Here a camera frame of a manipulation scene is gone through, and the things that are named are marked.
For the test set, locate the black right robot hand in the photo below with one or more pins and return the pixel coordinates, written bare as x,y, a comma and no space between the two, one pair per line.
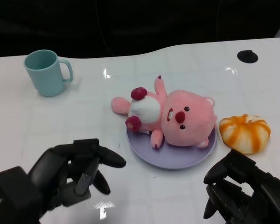
249,186

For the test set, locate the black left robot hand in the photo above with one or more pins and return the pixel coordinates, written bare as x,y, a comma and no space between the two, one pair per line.
58,168

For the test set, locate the pink plush beaver doll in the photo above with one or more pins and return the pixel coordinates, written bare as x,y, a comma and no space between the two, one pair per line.
186,126

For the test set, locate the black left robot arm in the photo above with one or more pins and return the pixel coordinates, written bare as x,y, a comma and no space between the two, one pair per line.
11,196

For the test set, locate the lavender plastic plate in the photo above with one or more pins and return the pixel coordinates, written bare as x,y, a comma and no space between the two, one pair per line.
177,157

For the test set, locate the orange white striped bun toy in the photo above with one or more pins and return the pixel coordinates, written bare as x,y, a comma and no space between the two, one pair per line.
245,134

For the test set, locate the teal plastic mug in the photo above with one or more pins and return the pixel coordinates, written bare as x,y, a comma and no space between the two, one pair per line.
47,79

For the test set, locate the black round table grommet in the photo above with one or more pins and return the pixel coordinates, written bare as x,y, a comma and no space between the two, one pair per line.
247,57

